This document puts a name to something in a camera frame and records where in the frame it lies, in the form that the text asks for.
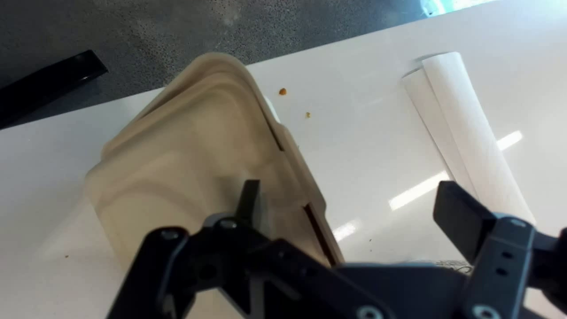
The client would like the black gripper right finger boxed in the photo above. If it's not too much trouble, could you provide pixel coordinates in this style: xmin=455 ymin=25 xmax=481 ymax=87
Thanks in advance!
xmin=432 ymin=179 xmax=567 ymax=319

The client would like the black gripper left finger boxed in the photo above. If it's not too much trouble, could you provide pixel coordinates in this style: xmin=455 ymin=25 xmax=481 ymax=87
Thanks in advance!
xmin=104 ymin=177 xmax=393 ymax=319

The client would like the beige takeaway clamshell pack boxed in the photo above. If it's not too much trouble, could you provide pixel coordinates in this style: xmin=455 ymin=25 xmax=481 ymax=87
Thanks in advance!
xmin=84 ymin=51 xmax=346 ymax=269

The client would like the folded white paper towel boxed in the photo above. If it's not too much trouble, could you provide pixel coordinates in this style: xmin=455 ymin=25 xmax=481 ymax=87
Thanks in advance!
xmin=400 ymin=51 xmax=536 ymax=227

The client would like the dark cabinet drawer front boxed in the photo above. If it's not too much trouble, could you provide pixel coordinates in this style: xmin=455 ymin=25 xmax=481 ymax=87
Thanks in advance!
xmin=0 ymin=50 xmax=109 ymax=129

